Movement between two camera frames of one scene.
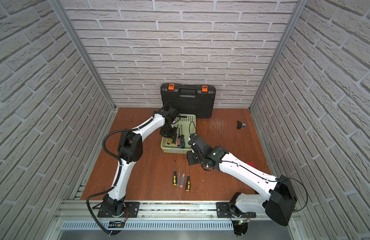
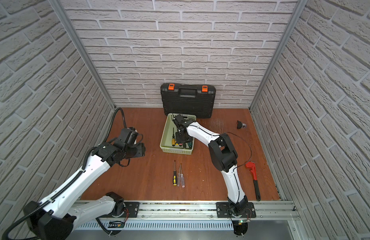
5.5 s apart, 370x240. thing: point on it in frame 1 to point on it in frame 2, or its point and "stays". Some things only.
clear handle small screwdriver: x=178 y=177 stays
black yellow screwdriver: x=174 y=175 stays
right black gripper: x=191 y=158 to x=179 y=139
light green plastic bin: x=186 y=126 stays
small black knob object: x=240 y=125 stays
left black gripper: x=167 y=136 to x=143 y=149
